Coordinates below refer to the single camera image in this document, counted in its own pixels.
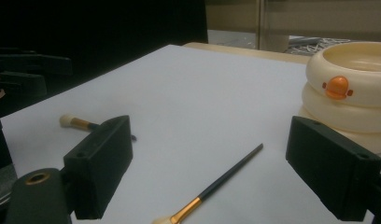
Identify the long dark-handled makeup brush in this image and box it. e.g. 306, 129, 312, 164
151, 143, 264, 224

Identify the cream duck-shaped ringed container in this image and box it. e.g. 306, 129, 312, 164
298, 41, 381, 155

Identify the short dark-handled makeup brush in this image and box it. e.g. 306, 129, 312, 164
59, 114, 138, 142

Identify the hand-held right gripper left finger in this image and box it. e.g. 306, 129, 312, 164
63, 115, 134, 220

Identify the bundle of white cables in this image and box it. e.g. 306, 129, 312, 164
285, 36, 355, 54

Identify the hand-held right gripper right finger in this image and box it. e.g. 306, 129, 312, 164
285, 115, 381, 222

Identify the metal stand post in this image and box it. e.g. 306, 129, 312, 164
256, 0, 268, 50

